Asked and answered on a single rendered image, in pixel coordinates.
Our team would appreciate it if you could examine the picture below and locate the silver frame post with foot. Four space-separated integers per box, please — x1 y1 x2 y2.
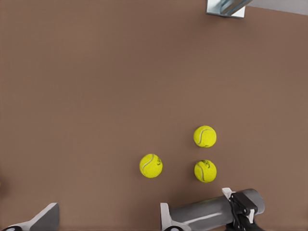
206 0 254 19

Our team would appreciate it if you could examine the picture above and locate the yellow tennis ball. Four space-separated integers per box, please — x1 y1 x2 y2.
193 159 218 183
193 125 217 148
139 153 164 179

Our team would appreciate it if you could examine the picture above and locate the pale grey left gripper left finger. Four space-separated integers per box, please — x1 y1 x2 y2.
0 202 60 231

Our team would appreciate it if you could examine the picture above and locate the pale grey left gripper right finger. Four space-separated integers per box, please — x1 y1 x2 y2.
160 202 192 231

